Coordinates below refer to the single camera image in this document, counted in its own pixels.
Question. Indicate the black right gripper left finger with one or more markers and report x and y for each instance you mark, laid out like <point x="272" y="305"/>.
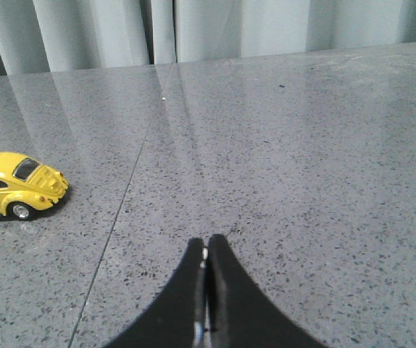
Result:
<point x="176" y="318"/>

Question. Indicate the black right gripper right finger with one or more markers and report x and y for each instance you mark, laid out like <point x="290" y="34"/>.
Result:
<point x="240" y="314"/>

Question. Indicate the yellow toy beetle car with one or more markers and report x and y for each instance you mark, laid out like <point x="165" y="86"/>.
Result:
<point x="28" y="186"/>

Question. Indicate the grey-white curtain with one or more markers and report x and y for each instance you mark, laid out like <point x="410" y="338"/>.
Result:
<point x="51" y="36"/>

